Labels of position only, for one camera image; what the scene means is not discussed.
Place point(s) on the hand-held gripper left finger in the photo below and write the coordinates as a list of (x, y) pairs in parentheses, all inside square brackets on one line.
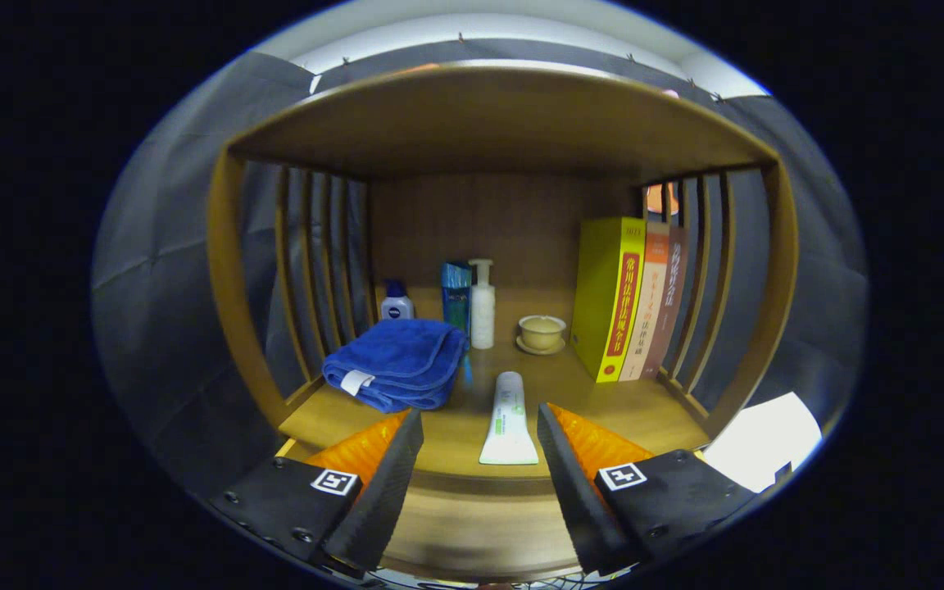
[(382, 492)]

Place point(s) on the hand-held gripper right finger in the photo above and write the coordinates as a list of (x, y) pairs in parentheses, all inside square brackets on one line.
[(578, 492)]

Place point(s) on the white tube with green label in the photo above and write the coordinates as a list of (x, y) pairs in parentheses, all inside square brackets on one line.
[(509, 426)]

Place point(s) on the wooden countertop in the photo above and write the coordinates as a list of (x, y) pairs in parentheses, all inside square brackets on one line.
[(456, 434)]

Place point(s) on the wooden cabinet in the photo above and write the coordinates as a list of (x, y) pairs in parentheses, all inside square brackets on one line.
[(480, 115)]

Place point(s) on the folded blue towel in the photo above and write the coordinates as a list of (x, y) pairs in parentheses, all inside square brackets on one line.
[(398, 360)]

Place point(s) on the beige saucer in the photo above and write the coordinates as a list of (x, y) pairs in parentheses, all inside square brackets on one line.
[(542, 351)]

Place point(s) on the beige lidded teacup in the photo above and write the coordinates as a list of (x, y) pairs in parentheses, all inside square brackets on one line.
[(542, 330)]

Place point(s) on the small white blue-capped bottle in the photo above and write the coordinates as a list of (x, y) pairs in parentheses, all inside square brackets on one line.
[(397, 307)]

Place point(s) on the white side table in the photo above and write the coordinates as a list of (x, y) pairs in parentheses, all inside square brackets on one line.
[(759, 442)]

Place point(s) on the orange and white book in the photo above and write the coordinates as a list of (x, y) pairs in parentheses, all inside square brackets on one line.
[(651, 311)]

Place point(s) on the thick yellow book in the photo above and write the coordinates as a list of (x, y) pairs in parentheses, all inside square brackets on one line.
[(599, 295)]

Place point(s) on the white pump bottle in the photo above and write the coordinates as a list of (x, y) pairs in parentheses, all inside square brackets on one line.
[(482, 311)]

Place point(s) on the small black object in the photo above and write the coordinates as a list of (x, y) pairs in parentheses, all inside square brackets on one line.
[(783, 471)]

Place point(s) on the teal blue bottle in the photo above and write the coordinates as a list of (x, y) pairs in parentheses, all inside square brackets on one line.
[(456, 295)]

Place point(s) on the brown book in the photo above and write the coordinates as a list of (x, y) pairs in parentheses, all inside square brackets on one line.
[(673, 287)]

